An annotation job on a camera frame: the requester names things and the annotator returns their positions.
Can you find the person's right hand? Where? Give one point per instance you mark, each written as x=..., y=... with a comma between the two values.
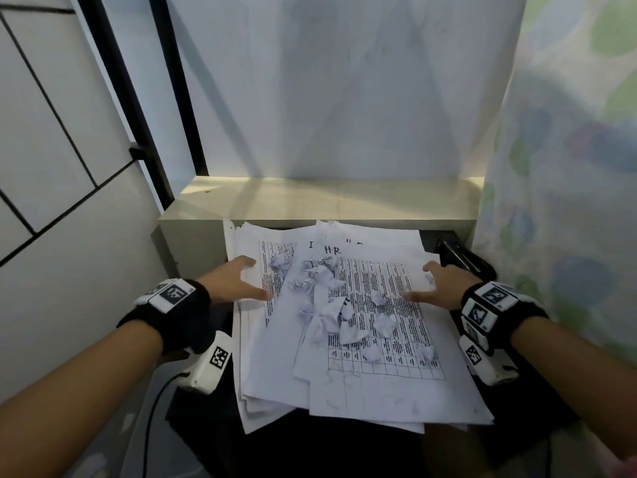
x=450, y=288

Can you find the person's left hand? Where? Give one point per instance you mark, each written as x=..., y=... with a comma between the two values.
x=224, y=286

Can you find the person's right thumb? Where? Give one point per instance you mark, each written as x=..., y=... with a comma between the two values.
x=417, y=295

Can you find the person's left thumb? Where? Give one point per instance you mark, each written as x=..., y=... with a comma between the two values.
x=258, y=294

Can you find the stack of printed paper sheets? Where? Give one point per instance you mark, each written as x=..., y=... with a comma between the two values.
x=278, y=373

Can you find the person's right forearm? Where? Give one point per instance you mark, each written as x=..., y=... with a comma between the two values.
x=577, y=373

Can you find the person's left forearm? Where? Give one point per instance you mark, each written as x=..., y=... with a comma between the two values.
x=74, y=408

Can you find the black stapler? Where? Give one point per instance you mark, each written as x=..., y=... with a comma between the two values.
x=465, y=261

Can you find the pile of crumpled paper scraps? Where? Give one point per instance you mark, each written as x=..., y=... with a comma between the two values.
x=328, y=326

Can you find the beige stone ledge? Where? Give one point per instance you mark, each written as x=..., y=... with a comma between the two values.
x=323, y=201

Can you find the floral curtain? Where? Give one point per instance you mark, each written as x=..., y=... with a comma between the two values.
x=562, y=169

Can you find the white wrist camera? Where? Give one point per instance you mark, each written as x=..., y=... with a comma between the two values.
x=490, y=365
x=209, y=365

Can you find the black metal frame bar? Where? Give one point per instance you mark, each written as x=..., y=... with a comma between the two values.
x=181, y=94
x=132, y=109

